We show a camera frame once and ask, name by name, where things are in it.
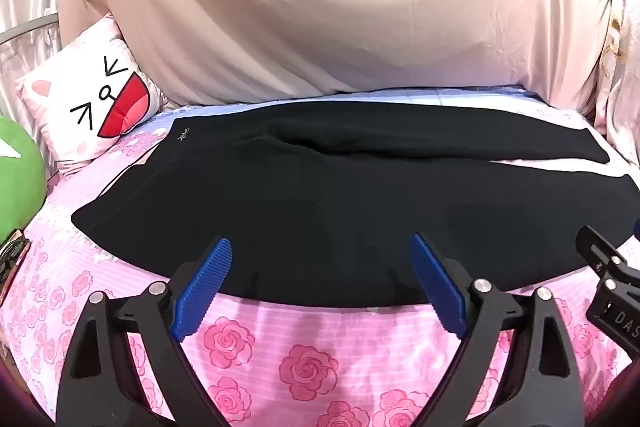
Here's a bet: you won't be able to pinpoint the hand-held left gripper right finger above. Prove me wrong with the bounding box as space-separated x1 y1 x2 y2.
407 232 586 427

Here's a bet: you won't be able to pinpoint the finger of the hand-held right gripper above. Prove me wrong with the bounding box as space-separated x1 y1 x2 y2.
575 226 640 290

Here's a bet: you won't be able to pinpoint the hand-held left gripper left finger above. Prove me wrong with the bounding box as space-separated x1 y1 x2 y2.
55 237 234 427

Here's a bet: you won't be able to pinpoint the black pants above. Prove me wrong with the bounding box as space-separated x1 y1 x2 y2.
71 99 634 309

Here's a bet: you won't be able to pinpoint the pink rose bedsheet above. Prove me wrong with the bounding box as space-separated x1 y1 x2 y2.
0 86 640 427

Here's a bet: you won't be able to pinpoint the pale floral cloth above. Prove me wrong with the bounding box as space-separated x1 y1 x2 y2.
594 0 640 158

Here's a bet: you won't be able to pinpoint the small patterned box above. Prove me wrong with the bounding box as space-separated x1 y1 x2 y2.
0 228 29 300

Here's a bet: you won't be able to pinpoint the green plush toy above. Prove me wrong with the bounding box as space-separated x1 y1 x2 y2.
0 114 49 242

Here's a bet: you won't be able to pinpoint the cat face pillow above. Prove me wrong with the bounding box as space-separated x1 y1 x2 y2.
15 14 169 178

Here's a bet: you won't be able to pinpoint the beige hanging cloth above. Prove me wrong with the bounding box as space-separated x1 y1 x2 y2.
57 0 614 108

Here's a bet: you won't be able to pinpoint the metal rail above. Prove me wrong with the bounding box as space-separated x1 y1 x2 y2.
0 14 57 48

